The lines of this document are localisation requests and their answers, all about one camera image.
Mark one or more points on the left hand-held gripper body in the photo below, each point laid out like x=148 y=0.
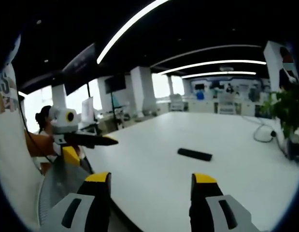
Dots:
x=61 y=123

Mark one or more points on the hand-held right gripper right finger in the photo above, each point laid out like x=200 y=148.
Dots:
x=207 y=210

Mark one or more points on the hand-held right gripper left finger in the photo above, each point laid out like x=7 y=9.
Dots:
x=91 y=207

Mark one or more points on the black remote control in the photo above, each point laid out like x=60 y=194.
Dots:
x=194 y=154

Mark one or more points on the white standing board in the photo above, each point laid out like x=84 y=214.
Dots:
x=87 y=110

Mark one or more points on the seated person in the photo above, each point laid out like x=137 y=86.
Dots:
x=26 y=125

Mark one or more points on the person's white printed shirt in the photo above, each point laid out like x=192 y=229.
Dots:
x=11 y=149

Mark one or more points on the large hanging black screen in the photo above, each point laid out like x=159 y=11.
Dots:
x=79 y=66

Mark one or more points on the black screen on stand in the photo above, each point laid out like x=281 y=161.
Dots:
x=115 y=83

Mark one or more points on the white office chair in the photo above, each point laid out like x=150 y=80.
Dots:
x=176 y=102
x=227 y=104

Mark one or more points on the long ceiling light strip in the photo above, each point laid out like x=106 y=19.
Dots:
x=219 y=74
x=125 y=29
x=212 y=64

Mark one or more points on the green potted plant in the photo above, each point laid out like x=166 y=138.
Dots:
x=288 y=111

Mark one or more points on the wall poster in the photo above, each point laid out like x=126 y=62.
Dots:
x=288 y=67

